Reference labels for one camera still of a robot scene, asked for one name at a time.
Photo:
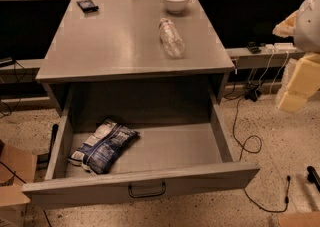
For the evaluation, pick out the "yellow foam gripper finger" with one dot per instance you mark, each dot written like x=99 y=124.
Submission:
x=286 y=28
x=300 y=81

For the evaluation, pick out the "blue chip bag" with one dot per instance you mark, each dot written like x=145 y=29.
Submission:
x=103 y=147

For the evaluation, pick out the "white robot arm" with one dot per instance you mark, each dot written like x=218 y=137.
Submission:
x=303 y=26

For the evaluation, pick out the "open grey top drawer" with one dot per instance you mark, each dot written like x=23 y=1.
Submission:
x=182 y=142

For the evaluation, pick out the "grey counter cabinet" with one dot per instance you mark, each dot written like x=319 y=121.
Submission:
x=121 y=40

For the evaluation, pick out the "white power strip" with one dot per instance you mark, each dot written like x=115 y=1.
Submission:
x=277 y=47

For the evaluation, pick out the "black remote on ledge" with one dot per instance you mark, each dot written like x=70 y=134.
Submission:
x=253 y=47

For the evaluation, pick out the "black object on floor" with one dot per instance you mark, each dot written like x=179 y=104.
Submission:
x=313 y=177

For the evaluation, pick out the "clear plastic water bottle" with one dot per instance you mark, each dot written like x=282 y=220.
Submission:
x=171 y=40

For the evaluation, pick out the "cardboard box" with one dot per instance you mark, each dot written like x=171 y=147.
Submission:
x=17 y=167

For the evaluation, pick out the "black drawer handle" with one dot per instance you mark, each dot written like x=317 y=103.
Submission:
x=146 y=191

